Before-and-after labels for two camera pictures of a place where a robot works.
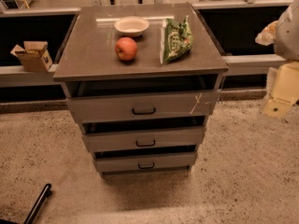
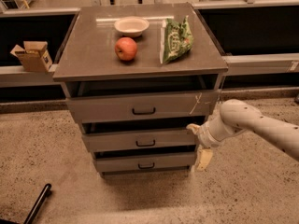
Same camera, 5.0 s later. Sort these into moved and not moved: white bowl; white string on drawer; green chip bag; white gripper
Moved: white gripper
Not moved: white bowl; green chip bag; white string on drawer
